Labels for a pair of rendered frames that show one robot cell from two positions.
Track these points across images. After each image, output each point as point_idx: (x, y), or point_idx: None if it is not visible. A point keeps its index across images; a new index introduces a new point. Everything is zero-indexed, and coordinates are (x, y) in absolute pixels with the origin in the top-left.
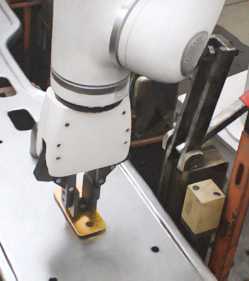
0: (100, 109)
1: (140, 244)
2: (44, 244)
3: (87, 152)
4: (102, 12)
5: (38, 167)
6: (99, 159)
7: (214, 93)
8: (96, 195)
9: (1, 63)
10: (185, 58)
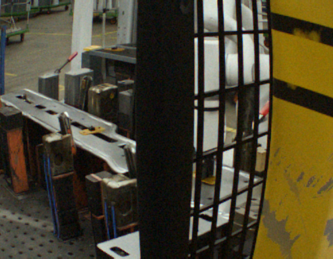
0: (217, 108)
1: (238, 182)
2: None
3: (211, 136)
4: (216, 60)
5: None
6: (215, 141)
7: (252, 106)
8: (213, 164)
9: (119, 139)
10: (252, 72)
